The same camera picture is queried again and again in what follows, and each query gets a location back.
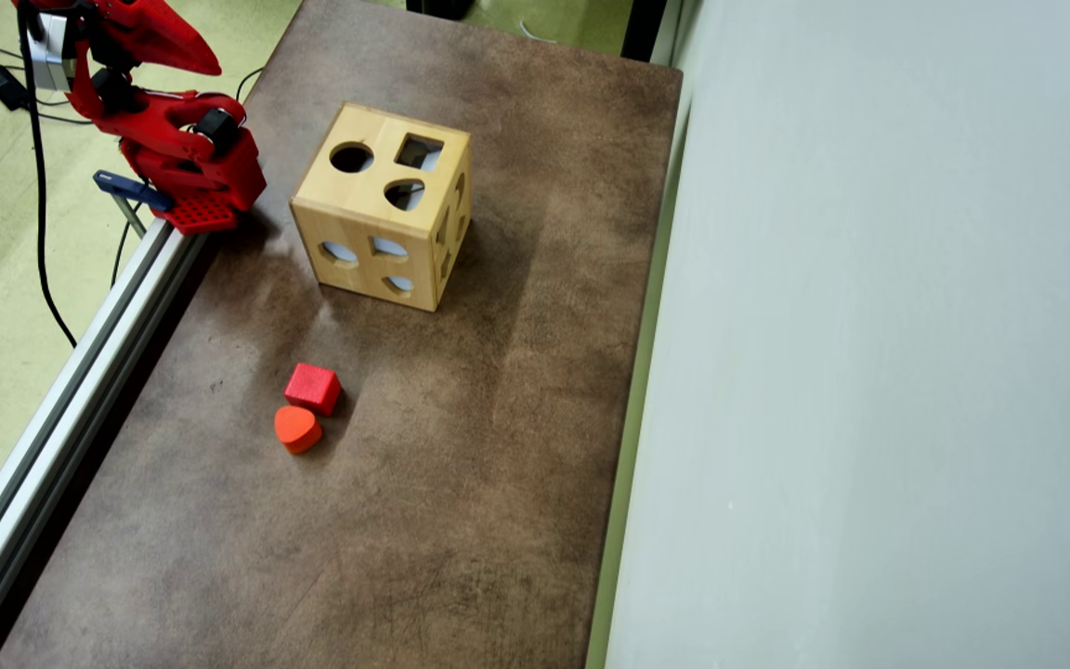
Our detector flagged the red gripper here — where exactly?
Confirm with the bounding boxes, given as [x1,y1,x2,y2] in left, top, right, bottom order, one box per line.
[71,0,222,76]

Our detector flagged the red wooden cube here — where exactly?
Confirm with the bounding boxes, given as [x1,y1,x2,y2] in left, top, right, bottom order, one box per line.
[284,363,344,417]

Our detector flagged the wooden shape sorter box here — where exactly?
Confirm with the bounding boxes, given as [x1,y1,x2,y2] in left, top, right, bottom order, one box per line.
[290,102,474,313]

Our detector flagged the blue clamp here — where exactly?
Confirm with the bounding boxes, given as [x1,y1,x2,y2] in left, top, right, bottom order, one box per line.
[93,170,174,238]

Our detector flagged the black power adapter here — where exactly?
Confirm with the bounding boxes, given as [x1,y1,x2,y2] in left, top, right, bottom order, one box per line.
[0,65,33,112]

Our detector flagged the black object base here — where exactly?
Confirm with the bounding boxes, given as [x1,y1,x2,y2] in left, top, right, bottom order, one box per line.
[405,0,476,21]

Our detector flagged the orange rounded triangle block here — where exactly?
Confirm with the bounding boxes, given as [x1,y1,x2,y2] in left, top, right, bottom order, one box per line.
[274,405,323,455]

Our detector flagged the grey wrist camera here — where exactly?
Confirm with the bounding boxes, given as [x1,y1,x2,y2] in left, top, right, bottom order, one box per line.
[27,12,79,94]

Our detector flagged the black adapter cable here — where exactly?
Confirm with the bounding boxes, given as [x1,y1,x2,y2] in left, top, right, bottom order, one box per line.
[0,46,95,126]

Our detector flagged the short black cable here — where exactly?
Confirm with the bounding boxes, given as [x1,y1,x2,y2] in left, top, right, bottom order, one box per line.
[110,221,132,287]

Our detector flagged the black camera cable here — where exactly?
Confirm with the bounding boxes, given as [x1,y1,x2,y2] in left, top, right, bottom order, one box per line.
[17,0,79,348]

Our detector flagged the aluminium profile rail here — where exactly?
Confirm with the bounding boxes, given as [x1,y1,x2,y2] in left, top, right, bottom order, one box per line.
[0,216,211,669]

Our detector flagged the dark vertical post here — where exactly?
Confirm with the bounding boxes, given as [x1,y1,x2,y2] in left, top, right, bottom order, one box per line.
[621,0,668,64]

